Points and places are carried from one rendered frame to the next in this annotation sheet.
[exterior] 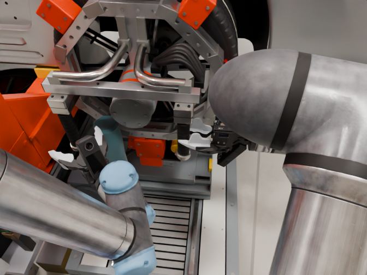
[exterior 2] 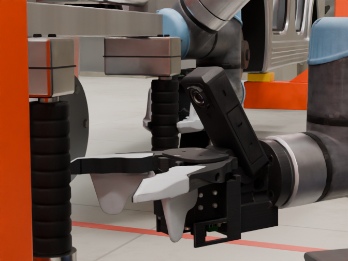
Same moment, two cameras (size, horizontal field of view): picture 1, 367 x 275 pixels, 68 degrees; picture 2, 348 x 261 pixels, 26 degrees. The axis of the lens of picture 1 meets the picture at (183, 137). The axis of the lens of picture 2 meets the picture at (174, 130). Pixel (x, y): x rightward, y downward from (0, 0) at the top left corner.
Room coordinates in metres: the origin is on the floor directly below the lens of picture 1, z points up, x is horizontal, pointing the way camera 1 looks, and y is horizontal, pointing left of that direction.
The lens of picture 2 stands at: (0.35, 0.95, 0.95)
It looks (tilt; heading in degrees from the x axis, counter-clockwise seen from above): 7 degrees down; 280
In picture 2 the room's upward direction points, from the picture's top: straight up
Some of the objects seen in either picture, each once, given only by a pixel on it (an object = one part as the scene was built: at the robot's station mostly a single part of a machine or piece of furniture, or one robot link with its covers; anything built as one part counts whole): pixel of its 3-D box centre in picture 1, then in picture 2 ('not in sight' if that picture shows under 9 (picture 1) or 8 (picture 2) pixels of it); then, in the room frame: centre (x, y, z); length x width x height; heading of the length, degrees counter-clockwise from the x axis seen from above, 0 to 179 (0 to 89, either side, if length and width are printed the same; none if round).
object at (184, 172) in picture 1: (159, 142); not in sight; (0.96, 0.13, 0.32); 0.40 x 0.30 x 0.28; 84
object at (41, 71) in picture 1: (57, 65); not in sight; (1.09, 0.58, 0.70); 0.14 x 0.14 x 0.05; 84
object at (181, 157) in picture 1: (183, 138); (164, 132); (0.53, 0.00, 0.83); 0.04 x 0.04 x 0.16
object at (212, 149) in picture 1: (211, 145); not in sight; (0.50, -0.08, 0.83); 0.09 x 0.05 x 0.02; 92
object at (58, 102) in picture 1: (64, 96); (15, 64); (0.60, 0.33, 0.93); 0.09 x 0.05 x 0.05; 174
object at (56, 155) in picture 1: (63, 162); (172, 208); (0.46, 0.34, 0.81); 0.09 x 0.03 x 0.06; 78
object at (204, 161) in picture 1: (169, 165); not in sight; (0.95, 0.09, 0.13); 0.50 x 0.36 x 0.10; 84
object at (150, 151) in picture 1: (152, 141); not in sight; (0.82, 0.14, 0.48); 0.16 x 0.12 x 0.17; 174
